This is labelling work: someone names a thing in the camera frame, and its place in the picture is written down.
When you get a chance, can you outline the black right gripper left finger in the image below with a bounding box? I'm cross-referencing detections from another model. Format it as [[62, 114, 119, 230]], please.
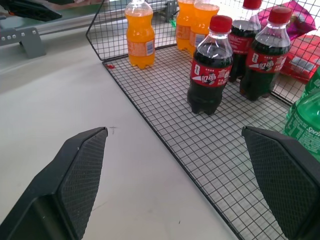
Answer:
[[0, 126, 109, 240]]

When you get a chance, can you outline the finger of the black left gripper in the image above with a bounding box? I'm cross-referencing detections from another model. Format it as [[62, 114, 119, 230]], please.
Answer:
[[7, 0, 63, 23]]

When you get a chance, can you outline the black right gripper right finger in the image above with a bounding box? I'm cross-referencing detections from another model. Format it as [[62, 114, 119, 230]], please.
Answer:
[[241, 126, 320, 240]]

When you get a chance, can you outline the green Sprite bottle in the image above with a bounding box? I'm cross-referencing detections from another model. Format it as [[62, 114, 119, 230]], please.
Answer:
[[282, 88, 320, 161], [301, 67, 320, 101]]

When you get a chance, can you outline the orange soda bottle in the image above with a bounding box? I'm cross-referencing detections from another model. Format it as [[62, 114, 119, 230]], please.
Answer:
[[124, 0, 156, 70], [175, 0, 198, 51], [189, 0, 220, 57]]

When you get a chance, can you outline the cola bottle red cap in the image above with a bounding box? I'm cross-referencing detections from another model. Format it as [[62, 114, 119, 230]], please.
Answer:
[[227, 0, 262, 83], [186, 14, 234, 116], [239, 6, 292, 102]]

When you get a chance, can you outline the red snack bag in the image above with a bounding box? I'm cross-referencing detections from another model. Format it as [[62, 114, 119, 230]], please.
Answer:
[[279, 33, 320, 85]]

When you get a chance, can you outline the pink snack bag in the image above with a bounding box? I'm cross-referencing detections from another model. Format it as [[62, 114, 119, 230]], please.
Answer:
[[257, 0, 317, 43]]

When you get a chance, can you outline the grey metal bracket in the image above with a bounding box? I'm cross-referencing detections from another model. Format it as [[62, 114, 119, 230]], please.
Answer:
[[0, 26, 48, 60]]

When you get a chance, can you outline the black wire mesh basket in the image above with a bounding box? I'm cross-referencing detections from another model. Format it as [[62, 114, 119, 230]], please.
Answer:
[[85, 0, 320, 240]]

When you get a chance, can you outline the grey metal post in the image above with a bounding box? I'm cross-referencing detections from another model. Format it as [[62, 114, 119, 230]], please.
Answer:
[[164, 0, 179, 21]]

